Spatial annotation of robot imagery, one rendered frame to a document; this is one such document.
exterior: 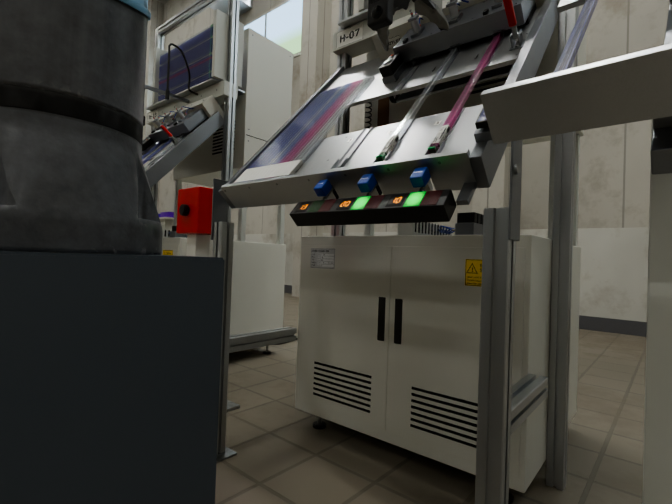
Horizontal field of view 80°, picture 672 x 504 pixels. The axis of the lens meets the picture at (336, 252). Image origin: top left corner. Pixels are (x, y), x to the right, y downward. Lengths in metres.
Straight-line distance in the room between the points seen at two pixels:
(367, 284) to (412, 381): 0.28
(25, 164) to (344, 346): 1.03
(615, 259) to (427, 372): 3.27
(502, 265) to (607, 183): 3.64
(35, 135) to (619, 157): 4.22
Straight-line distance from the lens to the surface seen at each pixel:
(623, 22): 4.72
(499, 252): 0.67
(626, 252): 4.20
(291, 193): 0.94
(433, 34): 1.22
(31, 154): 0.30
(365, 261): 1.15
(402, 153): 0.81
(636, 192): 4.25
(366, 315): 1.16
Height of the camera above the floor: 0.55
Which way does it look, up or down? 1 degrees up
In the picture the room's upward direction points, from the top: 2 degrees clockwise
